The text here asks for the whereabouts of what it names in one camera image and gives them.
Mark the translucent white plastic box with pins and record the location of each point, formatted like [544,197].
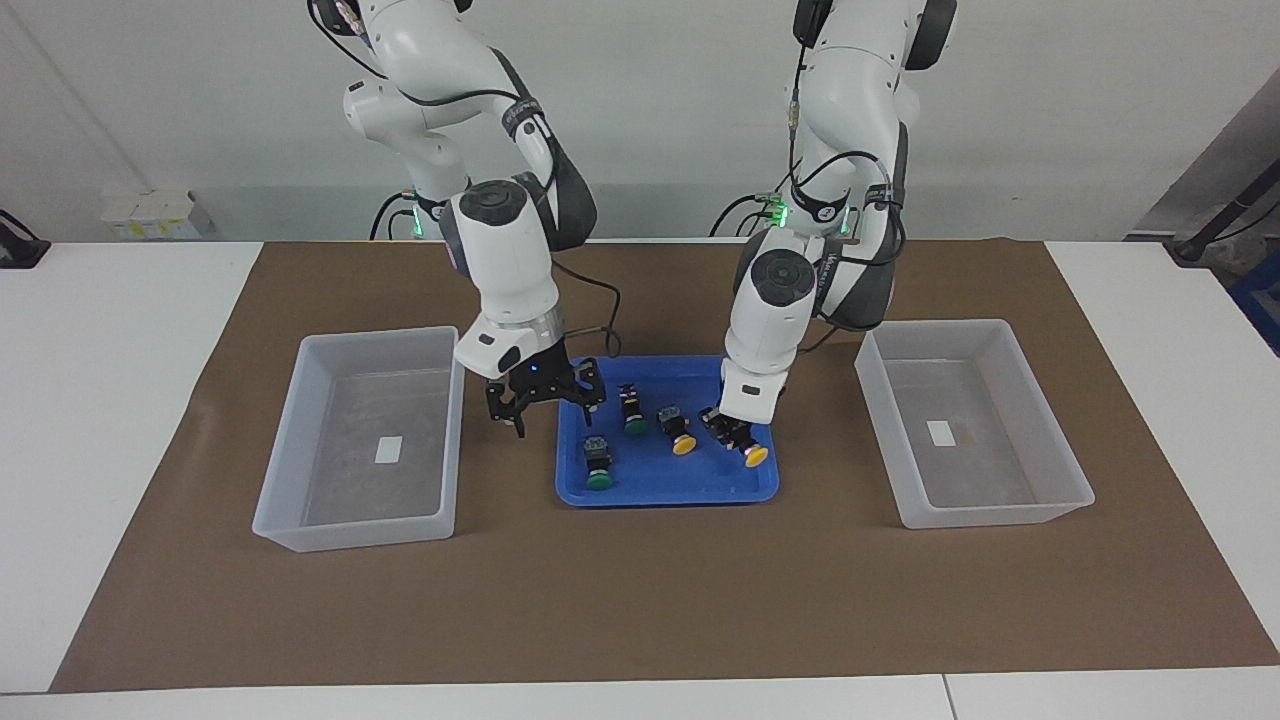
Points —
[350,490]
[980,470]

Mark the white sticker label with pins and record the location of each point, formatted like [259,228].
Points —
[940,433]
[389,450]

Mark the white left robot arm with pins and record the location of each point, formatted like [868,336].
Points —
[850,90]

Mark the blue crate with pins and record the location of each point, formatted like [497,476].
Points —
[1262,300]

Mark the black stand with pole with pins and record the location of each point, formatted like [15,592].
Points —
[1215,225]

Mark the brown paper table mat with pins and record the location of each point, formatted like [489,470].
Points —
[640,600]

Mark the yellow push button switch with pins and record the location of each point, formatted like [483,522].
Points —
[680,435]
[755,457]

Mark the blue plastic tray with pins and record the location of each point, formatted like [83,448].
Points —
[650,480]

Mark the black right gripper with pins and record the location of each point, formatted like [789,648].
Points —
[540,375]

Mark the green push button switch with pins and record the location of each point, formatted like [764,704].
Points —
[598,462]
[633,412]

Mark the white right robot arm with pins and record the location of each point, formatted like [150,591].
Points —
[500,260]

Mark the black clamp base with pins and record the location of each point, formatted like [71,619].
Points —
[20,250]

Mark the white small cardboard boxes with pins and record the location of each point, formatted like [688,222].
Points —
[150,215]

